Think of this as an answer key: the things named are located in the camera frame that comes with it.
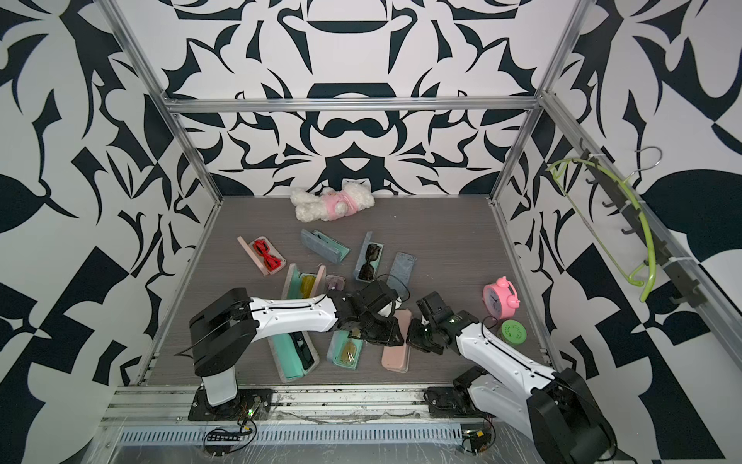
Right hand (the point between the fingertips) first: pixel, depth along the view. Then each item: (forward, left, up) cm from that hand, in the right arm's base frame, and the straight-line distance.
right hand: (406, 335), depth 85 cm
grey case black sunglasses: (+25, +11, +1) cm, 27 cm away
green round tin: (0, -30, +3) cm, 30 cm away
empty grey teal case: (+28, +26, +6) cm, 38 cm away
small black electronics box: (-24, -16, -3) cm, 29 cm away
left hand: (-3, +1, +5) cm, 6 cm away
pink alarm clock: (+7, -27, +8) cm, 29 cm away
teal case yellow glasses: (+15, +30, +2) cm, 33 cm away
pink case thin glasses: (-7, +3, +3) cm, 8 cm away
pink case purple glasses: (+17, +22, +1) cm, 27 cm away
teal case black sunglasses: (-5, +31, +1) cm, 32 cm away
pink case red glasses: (+27, +46, 0) cm, 53 cm away
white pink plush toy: (+45, +24, +9) cm, 51 cm away
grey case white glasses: (+20, 0, +1) cm, 20 cm away
